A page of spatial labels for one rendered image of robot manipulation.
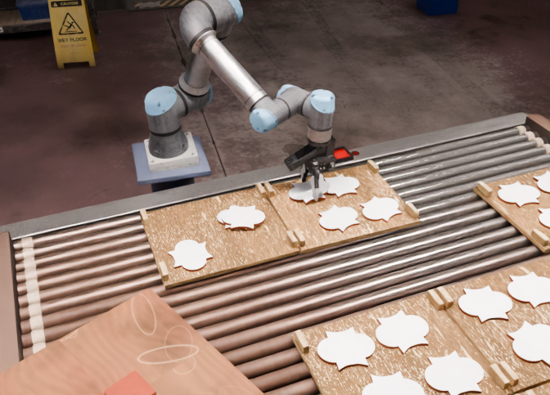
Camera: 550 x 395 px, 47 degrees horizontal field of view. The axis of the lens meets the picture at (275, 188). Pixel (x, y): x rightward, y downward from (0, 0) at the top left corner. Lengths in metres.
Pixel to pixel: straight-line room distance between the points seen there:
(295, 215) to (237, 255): 0.26
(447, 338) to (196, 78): 1.23
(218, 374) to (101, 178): 2.66
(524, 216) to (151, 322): 1.22
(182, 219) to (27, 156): 2.43
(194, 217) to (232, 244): 0.18
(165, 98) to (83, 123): 2.36
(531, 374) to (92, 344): 1.04
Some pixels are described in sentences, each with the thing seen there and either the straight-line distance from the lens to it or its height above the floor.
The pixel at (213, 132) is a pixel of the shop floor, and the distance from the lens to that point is 4.30.
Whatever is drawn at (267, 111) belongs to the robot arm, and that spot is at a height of 1.28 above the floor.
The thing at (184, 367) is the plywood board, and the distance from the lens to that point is 1.46.
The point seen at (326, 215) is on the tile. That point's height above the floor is 0.95.
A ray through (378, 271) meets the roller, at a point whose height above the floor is 0.91.
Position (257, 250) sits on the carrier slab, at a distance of 1.87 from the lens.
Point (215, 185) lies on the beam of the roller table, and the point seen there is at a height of 0.92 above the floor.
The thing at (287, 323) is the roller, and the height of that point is 0.92.
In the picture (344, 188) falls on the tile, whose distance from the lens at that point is 2.12.
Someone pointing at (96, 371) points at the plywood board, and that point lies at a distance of 1.49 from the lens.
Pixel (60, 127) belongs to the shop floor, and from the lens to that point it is 4.59.
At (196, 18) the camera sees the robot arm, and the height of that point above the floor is 1.48.
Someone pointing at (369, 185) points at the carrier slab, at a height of 0.94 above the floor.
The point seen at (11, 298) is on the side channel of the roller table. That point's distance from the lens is 1.85.
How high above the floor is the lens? 2.17
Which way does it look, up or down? 36 degrees down
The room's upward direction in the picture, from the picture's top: straight up
